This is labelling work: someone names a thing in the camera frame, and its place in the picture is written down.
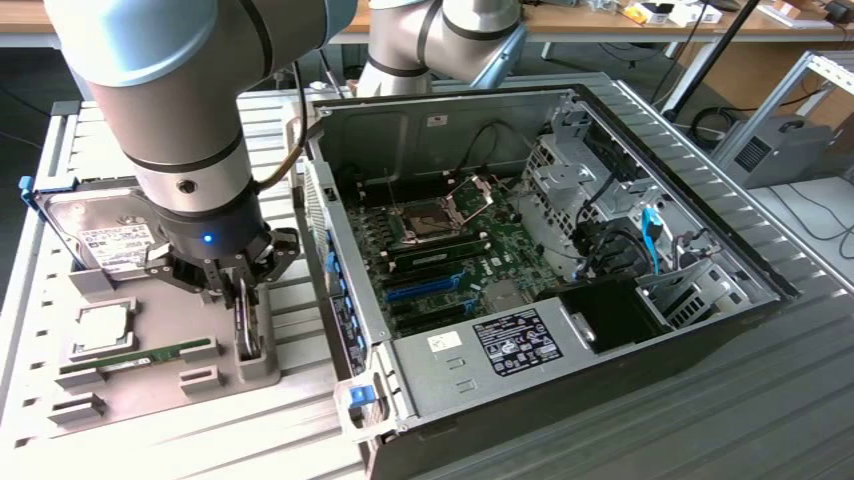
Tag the blue expansion slot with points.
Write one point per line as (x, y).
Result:
(427, 286)

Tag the silver CPU chip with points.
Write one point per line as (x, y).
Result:
(100, 327)

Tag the socket locking lever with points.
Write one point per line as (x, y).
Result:
(393, 190)

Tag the black stand pole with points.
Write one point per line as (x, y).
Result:
(739, 17)

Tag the CPU socket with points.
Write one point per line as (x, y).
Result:
(427, 222)

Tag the metal socket cover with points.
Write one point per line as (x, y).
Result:
(473, 197)

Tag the blue case latch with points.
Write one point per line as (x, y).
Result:
(359, 395)

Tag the metal disk bay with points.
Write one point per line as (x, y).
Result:
(567, 175)

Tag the aluminium profile frame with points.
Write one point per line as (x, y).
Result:
(820, 62)

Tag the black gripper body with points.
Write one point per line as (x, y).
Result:
(209, 230)

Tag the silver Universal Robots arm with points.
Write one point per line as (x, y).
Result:
(167, 100)

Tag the low-profile NVIDIA graphics card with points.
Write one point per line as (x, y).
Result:
(245, 330)

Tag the green RAM stick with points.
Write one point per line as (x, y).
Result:
(133, 359)

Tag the silver hard disk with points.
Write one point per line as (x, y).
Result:
(100, 225)

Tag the grey power supply unit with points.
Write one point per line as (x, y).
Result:
(433, 380)

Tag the green Dell motherboard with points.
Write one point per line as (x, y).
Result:
(507, 240)

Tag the blue plastic disk carrier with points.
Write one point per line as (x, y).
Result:
(25, 187)

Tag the grey plastic parts rack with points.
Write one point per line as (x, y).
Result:
(160, 320)

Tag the yellow white small box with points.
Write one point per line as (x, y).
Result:
(650, 14)

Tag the wooden desk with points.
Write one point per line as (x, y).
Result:
(574, 22)

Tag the open black PC case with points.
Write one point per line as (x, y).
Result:
(600, 400)

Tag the grey computer tower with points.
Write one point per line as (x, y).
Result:
(787, 150)

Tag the black case release latch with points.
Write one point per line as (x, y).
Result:
(327, 194)

